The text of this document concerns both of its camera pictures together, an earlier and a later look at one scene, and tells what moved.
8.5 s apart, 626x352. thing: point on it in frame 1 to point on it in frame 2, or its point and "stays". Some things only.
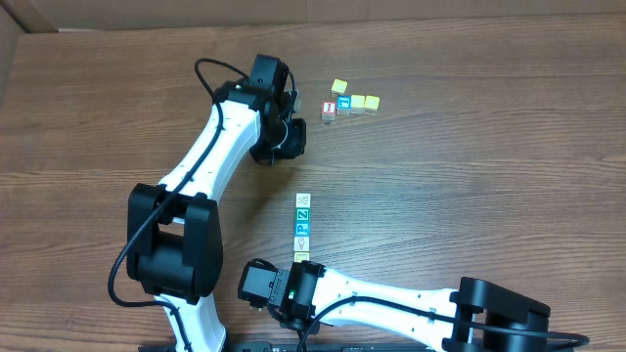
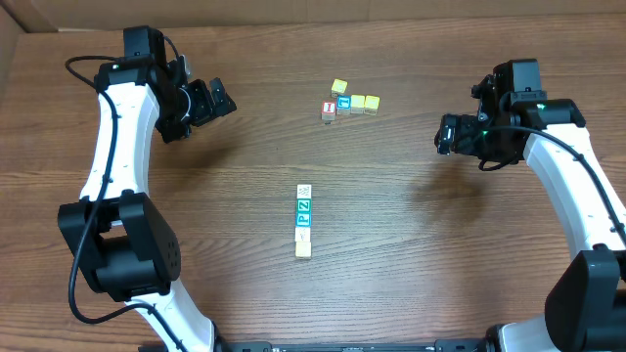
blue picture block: x=343 y=105 stays
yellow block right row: x=372 y=105 stays
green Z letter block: x=302 y=215 to x=303 y=205
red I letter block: x=329 y=110 stays
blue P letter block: x=302 y=229 to x=303 y=219
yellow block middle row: x=357 y=104 stays
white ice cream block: x=301 y=243 to x=302 y=234
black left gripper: x=291 y=144 to x=210 y=103
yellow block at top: x=338 y=86 stays
